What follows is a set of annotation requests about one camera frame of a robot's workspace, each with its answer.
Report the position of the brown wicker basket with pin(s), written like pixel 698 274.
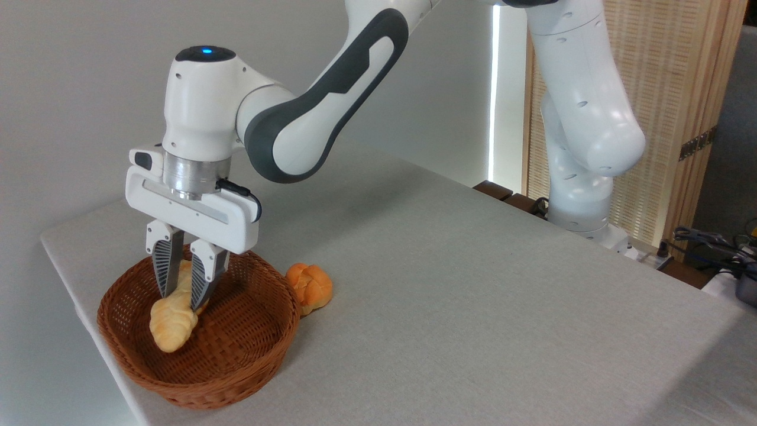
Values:
pixel 248 349

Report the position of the wooden slatted folding screen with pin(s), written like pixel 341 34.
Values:
pixel 674 89

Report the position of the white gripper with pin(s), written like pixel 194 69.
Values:
pixel 189 213

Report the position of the dark metal screen hinge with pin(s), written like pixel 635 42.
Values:
pixel 698 144

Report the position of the orange knotted bread bun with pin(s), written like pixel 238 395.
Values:
pixel 313 289

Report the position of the pale croissant bread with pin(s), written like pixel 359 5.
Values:
pixel 171 322

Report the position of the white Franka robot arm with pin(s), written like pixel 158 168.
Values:
pixel 331 100

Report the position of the white power strip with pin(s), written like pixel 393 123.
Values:
pixel 644 255

